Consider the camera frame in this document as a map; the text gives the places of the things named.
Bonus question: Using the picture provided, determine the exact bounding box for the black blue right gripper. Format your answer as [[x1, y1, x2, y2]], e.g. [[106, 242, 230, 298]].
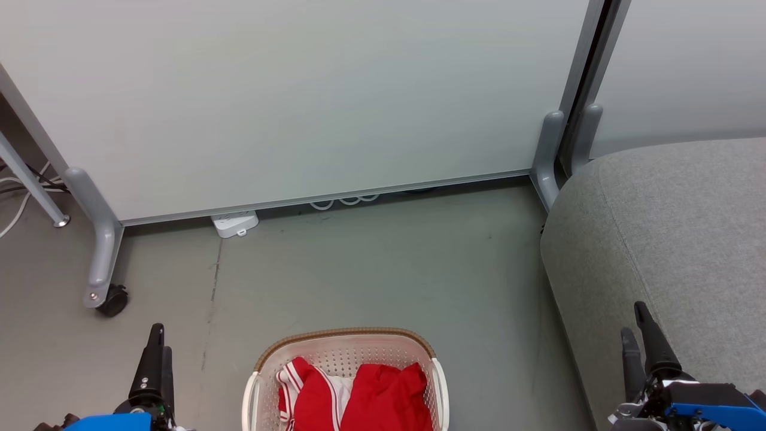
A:
[[609, 301, 766, 431]]

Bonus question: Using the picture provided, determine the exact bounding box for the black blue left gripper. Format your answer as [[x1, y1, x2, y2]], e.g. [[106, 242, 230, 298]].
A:
[[33, 323, 180, 431]]

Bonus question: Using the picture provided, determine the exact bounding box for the red white striped sports garment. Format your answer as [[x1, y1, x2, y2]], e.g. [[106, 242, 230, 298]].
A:
[[275, 357, 355, 431]]

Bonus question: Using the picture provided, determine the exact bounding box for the grey fabric sofa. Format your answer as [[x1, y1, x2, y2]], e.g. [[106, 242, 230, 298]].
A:
[[540, 138, 766, 431]]

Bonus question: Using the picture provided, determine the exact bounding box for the black caster wheel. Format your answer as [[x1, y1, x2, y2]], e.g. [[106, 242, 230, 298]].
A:
[[96, 284, 129, 318]]

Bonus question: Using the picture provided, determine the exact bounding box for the long grey partition foot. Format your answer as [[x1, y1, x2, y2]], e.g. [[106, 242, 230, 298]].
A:
[[63, 168, 124, 309]]

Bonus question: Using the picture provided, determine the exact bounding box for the white power strip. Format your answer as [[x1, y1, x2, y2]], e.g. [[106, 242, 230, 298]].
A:
[[211, 210, 259, 239]]

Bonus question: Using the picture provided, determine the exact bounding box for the white plastic laundry basket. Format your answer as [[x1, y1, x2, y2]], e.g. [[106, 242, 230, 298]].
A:
[[241, 327, 449, 431]]

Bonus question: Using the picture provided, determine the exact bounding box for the short grey partition foot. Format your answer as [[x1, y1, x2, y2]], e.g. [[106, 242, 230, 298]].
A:
[[530, 111, 566, 211], [570, 104, 603, 175]]

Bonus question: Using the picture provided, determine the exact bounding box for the plain red garment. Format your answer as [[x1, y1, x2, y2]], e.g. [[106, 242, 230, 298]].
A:
[[340, 362, 433, 431]]

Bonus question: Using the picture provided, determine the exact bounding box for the grey metal table leg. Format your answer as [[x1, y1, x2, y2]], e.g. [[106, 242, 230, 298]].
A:
[[0, 130, 71, 229]]

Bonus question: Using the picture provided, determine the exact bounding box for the narrow white partition panel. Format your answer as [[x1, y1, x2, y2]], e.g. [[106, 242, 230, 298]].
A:
[[589, 0, 766, 160]]

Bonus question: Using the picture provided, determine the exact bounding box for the large white partition panel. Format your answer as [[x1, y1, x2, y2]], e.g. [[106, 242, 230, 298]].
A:
[[0, 0, 606, 227]]

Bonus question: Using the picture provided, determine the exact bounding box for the white floor cable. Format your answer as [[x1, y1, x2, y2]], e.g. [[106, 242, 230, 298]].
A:
[[0, 162, 51, 240]]

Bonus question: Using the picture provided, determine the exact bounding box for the black floor cable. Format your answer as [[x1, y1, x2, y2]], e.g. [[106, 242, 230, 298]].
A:
[[0, 163, 68, 193]]

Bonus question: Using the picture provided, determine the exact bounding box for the white coiled cable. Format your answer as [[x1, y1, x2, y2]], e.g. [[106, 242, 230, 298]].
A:
[[309, 192, 381, 211]]

